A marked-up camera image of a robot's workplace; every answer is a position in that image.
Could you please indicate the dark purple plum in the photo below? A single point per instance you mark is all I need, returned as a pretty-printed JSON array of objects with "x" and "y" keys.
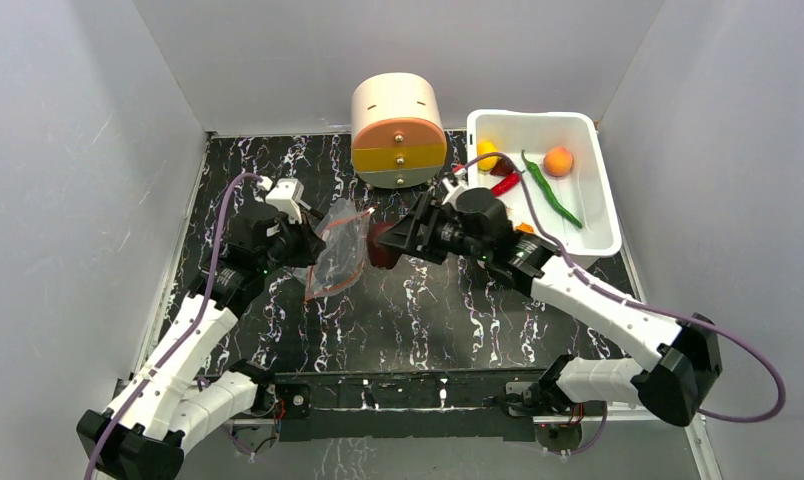
[{"x": 380, "y": 256}]

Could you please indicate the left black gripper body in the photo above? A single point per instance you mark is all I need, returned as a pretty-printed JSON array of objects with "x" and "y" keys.
[{"x": 293, "y": 248}]

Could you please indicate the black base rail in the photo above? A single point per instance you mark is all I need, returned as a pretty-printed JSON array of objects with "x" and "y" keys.
[{"x": 467, "y": 403}]

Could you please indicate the red chili pepper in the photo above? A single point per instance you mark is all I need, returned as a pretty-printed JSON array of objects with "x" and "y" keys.
[{"x": 506, "y": 184}]

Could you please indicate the white plastic bin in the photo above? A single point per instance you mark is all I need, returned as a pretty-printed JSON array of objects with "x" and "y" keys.
[{"x": 584, "y": 192}]

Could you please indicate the orange peach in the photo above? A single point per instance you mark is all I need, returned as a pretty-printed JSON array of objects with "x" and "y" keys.
[{"x": 558, "y": 162}]

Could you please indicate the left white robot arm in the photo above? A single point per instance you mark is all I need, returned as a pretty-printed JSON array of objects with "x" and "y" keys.
[{"x": 147, "y": 430}]

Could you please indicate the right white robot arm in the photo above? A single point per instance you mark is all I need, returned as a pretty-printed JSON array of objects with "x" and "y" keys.
[{"x": 669, "y": 368}]

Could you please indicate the clear zip bag orange zipper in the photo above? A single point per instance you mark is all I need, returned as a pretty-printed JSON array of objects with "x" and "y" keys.
[{"x": 340, "y": 264}]

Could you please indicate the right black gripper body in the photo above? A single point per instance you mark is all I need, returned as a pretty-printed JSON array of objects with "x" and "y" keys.
[{"x": 414, "y": 229}]

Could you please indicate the small dark red fruit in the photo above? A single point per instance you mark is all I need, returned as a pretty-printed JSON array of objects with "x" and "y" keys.
[{"x": 502, "y": 168}]

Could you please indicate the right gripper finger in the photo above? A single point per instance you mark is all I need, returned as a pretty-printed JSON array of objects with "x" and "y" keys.
[
  {"x": 428, "y": 206},
  {"x": 408, "y": 237}
]

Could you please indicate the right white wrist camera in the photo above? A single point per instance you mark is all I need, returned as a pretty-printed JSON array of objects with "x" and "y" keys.
[{"x": 453, "y": 184}]

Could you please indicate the green chili pepper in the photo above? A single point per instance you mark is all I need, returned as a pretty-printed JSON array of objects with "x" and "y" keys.
[{"x": 549, "y": 194}]

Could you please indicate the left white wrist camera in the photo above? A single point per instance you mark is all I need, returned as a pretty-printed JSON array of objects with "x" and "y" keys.
[{"x": 285, "y": 195}]

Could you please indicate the small orange pepper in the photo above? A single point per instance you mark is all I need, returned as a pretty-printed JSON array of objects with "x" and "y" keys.
[{"x": 526, "y": 228}]

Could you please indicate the black pen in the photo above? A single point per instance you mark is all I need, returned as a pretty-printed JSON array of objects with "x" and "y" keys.
[{"x": 316, "y": 214}]

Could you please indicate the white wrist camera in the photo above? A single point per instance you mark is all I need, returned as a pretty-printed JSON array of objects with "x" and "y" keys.
[
  {"x": 453, "y": 184},
  {"x": 285, "y": 195}
]

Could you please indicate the round three-drawer cabinet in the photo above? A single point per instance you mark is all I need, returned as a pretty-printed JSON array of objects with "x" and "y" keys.
[{"x": 398, "y": 140}]

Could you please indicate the yellow lemon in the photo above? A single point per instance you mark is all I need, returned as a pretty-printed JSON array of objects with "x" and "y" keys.
[{"x": 488, "y": 153}]

